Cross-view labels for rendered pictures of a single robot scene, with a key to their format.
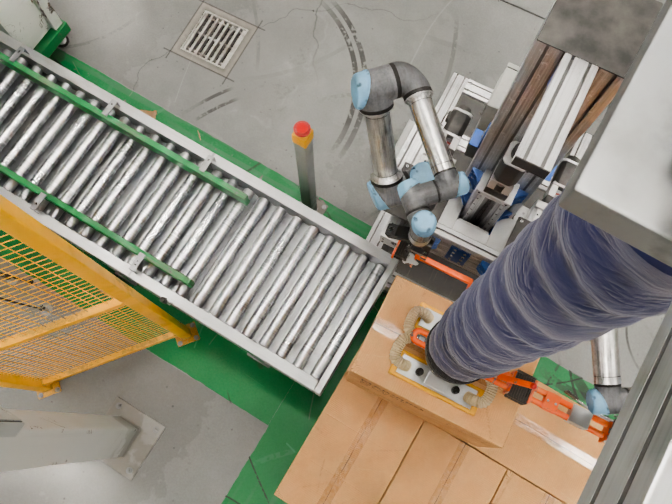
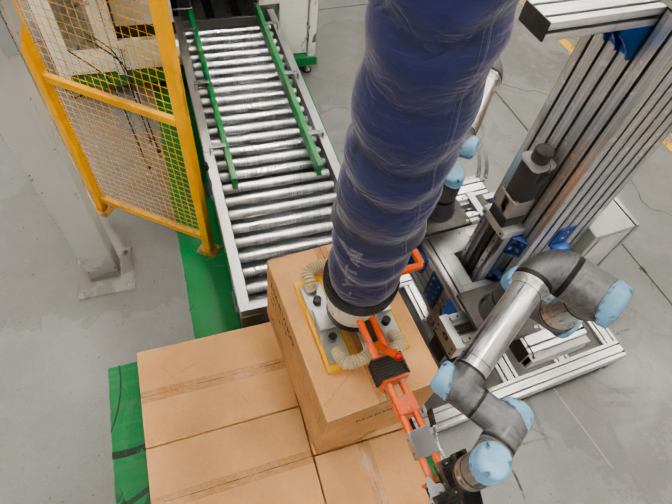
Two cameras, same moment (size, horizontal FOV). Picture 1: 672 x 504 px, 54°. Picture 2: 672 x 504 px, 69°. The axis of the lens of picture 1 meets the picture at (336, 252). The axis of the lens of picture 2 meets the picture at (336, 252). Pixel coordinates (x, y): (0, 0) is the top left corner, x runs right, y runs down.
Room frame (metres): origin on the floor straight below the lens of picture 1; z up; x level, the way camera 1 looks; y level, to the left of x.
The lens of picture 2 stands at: (-0.42, -0.79, 2.54)
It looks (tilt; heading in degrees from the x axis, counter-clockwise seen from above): 55 degrees down; 35
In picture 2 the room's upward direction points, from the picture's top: 10 degrees clockwise
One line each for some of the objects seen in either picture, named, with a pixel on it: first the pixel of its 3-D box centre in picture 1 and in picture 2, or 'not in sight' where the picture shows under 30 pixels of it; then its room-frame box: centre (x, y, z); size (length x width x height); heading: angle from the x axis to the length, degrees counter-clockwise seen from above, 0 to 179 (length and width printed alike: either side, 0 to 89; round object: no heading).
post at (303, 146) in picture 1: (306, 177); not in sight; (1.17, 0.15, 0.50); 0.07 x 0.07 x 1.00; 60
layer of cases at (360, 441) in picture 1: (447, 462); (287, 474); (-0.13, -0.53, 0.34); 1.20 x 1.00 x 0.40; 60
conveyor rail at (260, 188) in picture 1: (184, 147); (313, 127); (1.32, 0.75, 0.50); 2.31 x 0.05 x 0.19; 60
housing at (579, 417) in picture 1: (578, 417); (421, 442); (0.06, -0.83, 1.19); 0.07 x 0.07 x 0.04; 64
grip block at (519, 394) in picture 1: (520, 387); (388, 369); (0.15, -0.64, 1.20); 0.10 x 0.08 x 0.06; 154
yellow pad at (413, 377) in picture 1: (436, 381); (324, 320); (0.17, -0.37, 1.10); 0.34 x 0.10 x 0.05; 64
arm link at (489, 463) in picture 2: not in sight; (486, 464); (0.01, -0.94, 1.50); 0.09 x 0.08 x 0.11; 4
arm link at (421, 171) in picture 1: (422, 181); (445, 179); (0.89, -0.31, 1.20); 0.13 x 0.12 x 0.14; 109
